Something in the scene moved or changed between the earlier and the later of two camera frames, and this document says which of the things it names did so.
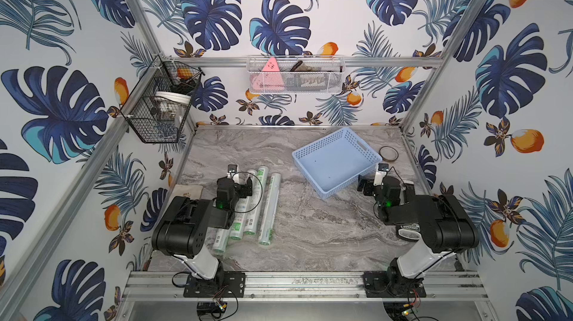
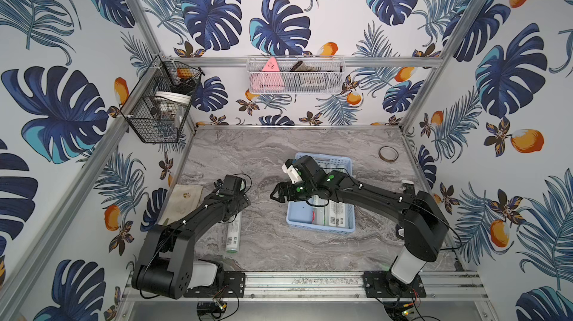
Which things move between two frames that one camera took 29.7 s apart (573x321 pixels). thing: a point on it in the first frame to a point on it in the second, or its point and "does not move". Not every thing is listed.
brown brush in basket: [300, 66] does not move
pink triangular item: [271, 66] does not move
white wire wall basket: [295, 74] does not move
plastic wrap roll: [221, 240] to [233, 232]
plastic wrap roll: [257, 200] to [333, 213]
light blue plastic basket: [333, 162] to [333, 216]
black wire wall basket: [157, 110] does not move
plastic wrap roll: [269, 212] to [340, 214]
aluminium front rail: [156, 286] does not move
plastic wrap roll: [243, 209] to [318, 212]
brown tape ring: [386, 159] does not move
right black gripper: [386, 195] to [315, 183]
